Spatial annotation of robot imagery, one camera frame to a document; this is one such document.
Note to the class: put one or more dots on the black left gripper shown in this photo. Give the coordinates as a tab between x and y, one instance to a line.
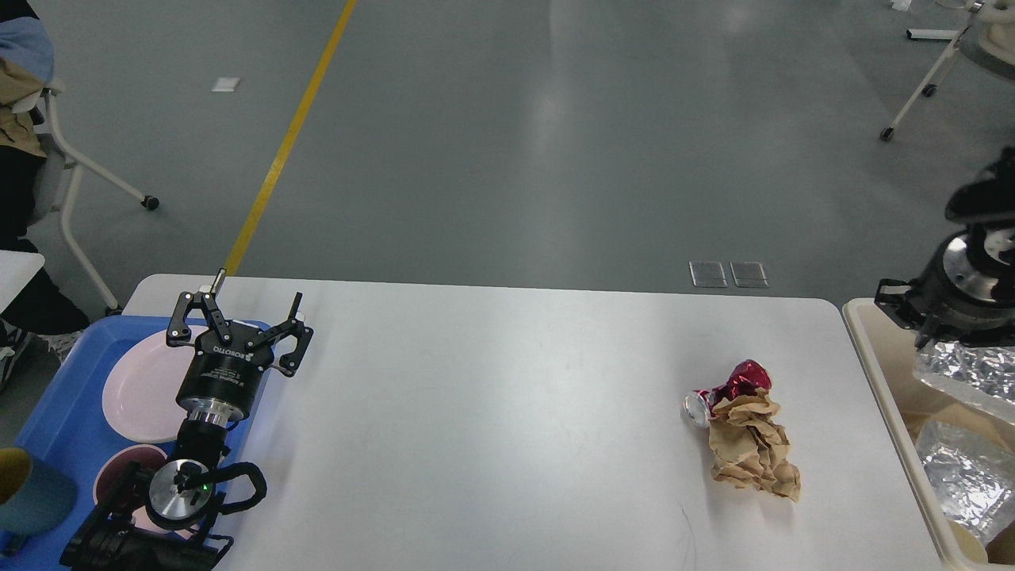
226	377

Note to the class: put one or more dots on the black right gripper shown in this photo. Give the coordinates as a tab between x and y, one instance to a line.
965	293

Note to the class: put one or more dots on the pink plate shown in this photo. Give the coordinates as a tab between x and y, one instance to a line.
138	399

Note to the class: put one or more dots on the aluminium foil tray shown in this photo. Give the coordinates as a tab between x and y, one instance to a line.
982	378

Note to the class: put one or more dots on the crushed red can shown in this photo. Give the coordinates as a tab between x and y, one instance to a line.
748	378

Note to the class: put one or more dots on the foil container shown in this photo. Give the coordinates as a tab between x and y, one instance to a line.
972	478

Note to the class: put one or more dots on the brown paper ball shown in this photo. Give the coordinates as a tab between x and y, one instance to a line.
751	449

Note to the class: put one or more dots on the brown paper bag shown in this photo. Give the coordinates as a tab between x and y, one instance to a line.
1000	551

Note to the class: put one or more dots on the cream paper cup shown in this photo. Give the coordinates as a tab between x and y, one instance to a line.
969	546

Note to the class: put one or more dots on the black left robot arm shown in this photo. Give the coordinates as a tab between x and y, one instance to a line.
163	519

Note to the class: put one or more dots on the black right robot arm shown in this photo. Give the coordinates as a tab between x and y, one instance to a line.
984	205

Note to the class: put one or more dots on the beige plastic bin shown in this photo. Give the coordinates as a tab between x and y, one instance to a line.
887	354

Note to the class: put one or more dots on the floor socket plate right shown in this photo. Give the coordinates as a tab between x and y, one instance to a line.
749	275

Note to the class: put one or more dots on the floor socket plate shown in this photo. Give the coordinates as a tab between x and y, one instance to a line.
749	275
708	274

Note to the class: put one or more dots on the blue plastic tray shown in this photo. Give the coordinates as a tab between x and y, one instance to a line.
68	431

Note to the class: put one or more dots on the seated person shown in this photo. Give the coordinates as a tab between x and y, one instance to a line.
40	309

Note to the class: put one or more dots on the floor socket plate left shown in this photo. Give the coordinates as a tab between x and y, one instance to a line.
708	274

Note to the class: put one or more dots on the white side table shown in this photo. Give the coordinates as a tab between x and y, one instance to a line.
17	270

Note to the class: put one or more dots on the white chair left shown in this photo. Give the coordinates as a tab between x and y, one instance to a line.
58	183

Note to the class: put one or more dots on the white chair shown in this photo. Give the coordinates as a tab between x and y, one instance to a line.
58	183
985	38

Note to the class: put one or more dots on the teal mug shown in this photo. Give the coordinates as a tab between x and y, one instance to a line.
35	498

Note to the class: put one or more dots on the white chair right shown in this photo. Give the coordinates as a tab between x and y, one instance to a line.
985	38

